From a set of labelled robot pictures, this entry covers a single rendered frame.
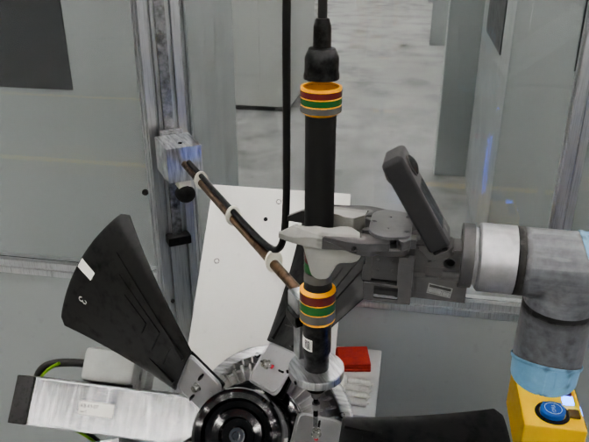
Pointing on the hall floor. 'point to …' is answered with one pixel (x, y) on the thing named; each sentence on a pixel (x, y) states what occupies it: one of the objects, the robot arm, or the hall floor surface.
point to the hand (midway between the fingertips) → (294, 221)
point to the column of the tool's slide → (180, 272)
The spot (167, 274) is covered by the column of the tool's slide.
